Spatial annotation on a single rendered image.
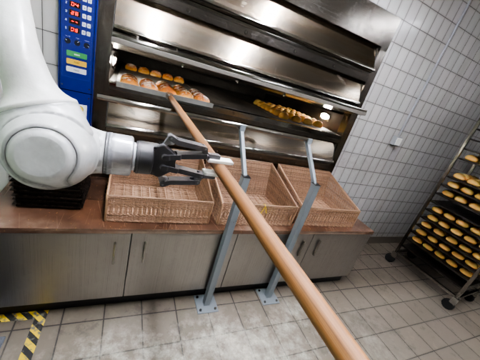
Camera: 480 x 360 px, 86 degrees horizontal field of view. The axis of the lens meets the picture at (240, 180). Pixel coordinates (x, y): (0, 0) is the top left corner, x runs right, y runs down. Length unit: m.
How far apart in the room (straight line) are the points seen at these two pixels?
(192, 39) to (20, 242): 1.34
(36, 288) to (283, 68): 1.91
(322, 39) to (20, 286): 2.24
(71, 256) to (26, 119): 1.18
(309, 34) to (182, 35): 0.84
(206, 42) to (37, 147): 1.44
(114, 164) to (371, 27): 2.07
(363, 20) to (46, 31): 1.93
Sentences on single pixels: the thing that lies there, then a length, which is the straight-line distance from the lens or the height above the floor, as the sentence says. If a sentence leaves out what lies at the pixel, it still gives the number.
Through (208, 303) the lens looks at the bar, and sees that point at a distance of 1.88.
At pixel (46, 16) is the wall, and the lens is 1.73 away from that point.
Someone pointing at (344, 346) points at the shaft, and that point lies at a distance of 0.34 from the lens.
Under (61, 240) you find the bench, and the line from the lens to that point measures 1.48.
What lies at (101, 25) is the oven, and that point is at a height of 1.45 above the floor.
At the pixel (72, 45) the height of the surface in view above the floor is 1.32.
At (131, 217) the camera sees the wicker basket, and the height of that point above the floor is 0.61.
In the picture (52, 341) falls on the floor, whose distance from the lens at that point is 1.76.
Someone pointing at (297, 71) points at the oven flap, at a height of 1.54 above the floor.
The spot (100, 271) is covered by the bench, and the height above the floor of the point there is 0.30.
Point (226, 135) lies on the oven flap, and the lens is 1.86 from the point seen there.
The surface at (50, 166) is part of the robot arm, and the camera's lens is 0.40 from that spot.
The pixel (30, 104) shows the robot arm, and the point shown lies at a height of 1.32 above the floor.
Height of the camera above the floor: 1.43
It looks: 22 degrees down
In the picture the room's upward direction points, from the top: 17 degrees clockwise
